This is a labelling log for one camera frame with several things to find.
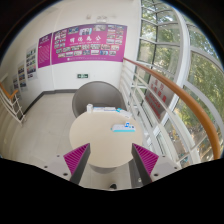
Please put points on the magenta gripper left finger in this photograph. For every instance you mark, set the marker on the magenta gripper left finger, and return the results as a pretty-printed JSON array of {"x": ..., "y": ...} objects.
[{"x": 76, "y": 161}]

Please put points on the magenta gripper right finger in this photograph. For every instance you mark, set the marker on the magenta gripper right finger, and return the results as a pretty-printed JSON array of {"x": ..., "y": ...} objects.
[{"x": 145, "y": 161}]

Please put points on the round beige table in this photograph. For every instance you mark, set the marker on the round beige table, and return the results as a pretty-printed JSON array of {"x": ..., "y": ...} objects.
[{"x": 108, "y": 149}]

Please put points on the white blue power strip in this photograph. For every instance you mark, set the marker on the white blue power strip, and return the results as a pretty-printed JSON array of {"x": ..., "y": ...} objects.
[{"x": 123, "y": 128}]

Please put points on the white metal railing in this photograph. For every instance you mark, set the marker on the white metal railing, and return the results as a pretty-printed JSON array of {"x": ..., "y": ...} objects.
[{"x": 160, "y": 133}]

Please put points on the white blue papers stack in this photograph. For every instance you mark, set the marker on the white blue papers stack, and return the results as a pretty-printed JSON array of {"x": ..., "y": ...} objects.
[{"x": 120, "y": 111}]

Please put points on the white paper cup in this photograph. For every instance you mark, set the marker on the white paper cup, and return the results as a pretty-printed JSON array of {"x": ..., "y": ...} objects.
[{"x": 89, "y": 108}]

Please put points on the red notice sign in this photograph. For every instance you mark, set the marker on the red notice sign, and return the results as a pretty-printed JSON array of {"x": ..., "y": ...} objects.
[{"x": 158, "y": 96}]

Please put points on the grey tub chair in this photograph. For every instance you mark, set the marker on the grey tub chair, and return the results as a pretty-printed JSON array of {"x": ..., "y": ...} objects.
[{"x": 99, "y": 94}]

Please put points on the white stair railing left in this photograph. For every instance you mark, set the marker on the white stair railing left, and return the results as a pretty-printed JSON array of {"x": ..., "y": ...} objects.
[{"x": 11, "y": 104}]

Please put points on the green exit sign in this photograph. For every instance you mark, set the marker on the green exit sign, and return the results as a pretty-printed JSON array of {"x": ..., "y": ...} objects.
[{"x": 82, "y": 76}]

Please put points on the orange wooden handrail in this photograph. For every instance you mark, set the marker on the orange wooden handrail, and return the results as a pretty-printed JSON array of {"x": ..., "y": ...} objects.
[{"x": 191, "y": 103}]

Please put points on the photo notice board lower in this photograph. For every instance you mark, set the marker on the photo notice board lower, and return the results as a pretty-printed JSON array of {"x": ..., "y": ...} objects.
[{"x": 21, "y": 76}]

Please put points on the photo notice board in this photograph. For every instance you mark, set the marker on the photo notice board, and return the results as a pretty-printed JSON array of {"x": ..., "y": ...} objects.
[
  {"x": 31, "y": 64},
  {"x": 21, "y": 76}
]

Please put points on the large magenta wall poster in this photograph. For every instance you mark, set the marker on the large magenta wall poster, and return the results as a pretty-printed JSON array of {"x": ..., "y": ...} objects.
[{"x": 90, "y": 42}]

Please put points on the small magenta wall poster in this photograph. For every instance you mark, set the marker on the small magenta wall poster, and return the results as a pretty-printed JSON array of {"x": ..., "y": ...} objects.
[{"x": 44, "y": 48}]

